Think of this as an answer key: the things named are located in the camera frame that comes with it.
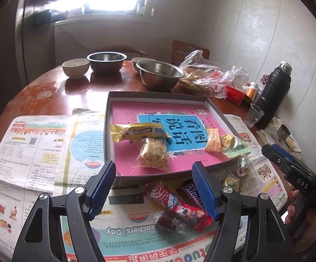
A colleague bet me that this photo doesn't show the green label cracker packet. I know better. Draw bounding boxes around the green label cracker packet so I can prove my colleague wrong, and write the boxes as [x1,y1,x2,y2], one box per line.
[223,173,242,194]

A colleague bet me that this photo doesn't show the dark grey refrigerator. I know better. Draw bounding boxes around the dark grey refrigerator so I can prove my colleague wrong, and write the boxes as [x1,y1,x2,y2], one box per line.
[0,0,57,121]

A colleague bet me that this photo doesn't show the yellow wafer bar packet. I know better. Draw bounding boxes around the yellow wafer bar packet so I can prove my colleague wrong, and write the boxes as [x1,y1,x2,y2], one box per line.
[109,123,171,143]

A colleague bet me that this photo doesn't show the red snack packet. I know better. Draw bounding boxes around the red snack packet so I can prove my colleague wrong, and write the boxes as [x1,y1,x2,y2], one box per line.
[142,180,214,233]

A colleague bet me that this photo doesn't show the grey cardboard box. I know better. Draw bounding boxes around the grey cardboard box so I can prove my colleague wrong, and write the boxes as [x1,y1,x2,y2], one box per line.
[103,91,241,186]

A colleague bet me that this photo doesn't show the clear plastic cup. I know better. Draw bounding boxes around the clear plastic cup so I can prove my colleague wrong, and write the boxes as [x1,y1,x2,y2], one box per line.
[244,103,265,128]

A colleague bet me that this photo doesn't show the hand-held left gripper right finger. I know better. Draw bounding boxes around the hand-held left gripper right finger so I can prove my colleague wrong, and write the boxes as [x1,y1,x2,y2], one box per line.
[191,162,292,262]

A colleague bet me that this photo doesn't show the pink book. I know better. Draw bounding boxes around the pink book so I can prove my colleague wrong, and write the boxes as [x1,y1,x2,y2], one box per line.
[111,101,231,176]

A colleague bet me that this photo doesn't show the wooden chair back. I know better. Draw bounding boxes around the wooden chair back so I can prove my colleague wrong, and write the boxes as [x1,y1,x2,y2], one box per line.
[171,40,210,66]

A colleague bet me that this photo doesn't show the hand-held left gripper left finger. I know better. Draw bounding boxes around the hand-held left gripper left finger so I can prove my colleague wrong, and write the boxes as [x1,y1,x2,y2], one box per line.
[13,160,117,262]

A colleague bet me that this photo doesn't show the small steel bowl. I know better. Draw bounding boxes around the small steel bowl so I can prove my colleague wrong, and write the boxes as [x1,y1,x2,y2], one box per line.
[87,52,127,74]

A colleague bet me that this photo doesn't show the crumpled white paper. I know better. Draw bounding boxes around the crumpled white paper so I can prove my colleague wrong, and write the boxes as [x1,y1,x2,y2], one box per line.
[256,117,303,153]

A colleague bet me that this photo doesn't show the red tissue box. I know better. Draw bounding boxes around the red tissue box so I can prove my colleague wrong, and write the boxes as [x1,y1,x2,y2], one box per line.
[225,75,252,105]

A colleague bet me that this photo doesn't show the orange yellow snack packet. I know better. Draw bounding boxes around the orange yellow snack packet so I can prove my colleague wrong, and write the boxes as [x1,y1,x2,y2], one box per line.
[205,128,224,152]

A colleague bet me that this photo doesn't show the black thermos flask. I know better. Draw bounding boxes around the black thermos flask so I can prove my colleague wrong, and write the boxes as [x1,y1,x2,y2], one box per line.
[255,61,293,130]

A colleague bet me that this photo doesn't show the dark candy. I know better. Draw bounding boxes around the dark candy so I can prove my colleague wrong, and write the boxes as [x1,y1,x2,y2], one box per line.
[153,210,187,234]

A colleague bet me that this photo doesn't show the white ceramic bowl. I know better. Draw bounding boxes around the white ceramic bowl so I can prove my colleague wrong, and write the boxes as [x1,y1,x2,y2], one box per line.
[131,57,155,73]
[62,59,91,79]

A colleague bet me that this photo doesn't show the small steel cup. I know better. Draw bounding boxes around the small steel cup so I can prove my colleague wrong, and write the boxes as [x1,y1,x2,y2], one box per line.
[277,124,291,142]

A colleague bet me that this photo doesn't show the clear rice crisp packet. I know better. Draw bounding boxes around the clear rice crisp packet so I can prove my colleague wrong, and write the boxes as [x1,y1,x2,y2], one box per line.
[132,138,173,172]

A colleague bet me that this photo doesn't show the printed newspaper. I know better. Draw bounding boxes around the printed newspaper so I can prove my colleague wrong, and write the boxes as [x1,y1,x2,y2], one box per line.
[0,113,289,262]

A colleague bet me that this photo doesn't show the blue chocolate bar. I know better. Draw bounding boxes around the blue chocolate bar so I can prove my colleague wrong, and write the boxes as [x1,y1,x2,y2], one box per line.
[176,180,210,210]

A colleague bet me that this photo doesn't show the clear dried fruit packet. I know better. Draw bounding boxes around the clear dried fruit packet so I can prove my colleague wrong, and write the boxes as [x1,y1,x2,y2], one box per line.
[236,154,252,178]

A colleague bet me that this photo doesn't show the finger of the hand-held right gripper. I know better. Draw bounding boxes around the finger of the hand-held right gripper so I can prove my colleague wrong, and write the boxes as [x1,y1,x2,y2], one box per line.
[261,143,316,195]

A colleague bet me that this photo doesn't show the orange pill bottle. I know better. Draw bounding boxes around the orange pill bottle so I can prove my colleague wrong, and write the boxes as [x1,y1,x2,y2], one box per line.
[245,82,258,100]

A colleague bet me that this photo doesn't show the plastic bag of bread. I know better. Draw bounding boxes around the plastic bag of bread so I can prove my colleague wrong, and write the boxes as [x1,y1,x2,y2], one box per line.
[178,50,249,99]

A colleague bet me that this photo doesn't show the light green pastry packet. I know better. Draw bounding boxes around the light green pastry packet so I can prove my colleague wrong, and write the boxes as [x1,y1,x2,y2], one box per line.
[219,134,251,159]

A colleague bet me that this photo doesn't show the person's right hand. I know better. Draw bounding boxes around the person's right hand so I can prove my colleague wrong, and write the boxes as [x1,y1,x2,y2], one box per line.
[283,192,316,238]

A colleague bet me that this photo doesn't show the large steel bowl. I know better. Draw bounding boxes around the large steel bowl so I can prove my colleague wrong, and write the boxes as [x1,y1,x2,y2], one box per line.
[136,60,186,92]

